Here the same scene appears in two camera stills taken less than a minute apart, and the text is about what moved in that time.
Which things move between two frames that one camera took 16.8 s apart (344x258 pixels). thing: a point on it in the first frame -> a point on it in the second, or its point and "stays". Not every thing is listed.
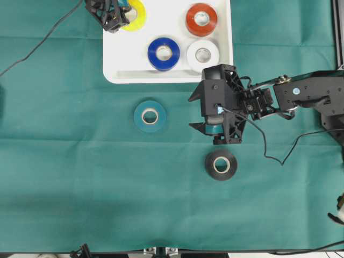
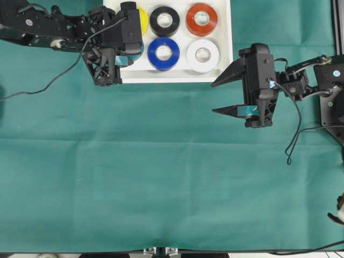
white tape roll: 201,54 stays
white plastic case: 178,39 stays
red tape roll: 205,30 stays
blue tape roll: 163,54 stays
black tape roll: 221,165 -> 164,31
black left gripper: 111,14 -> 102,62
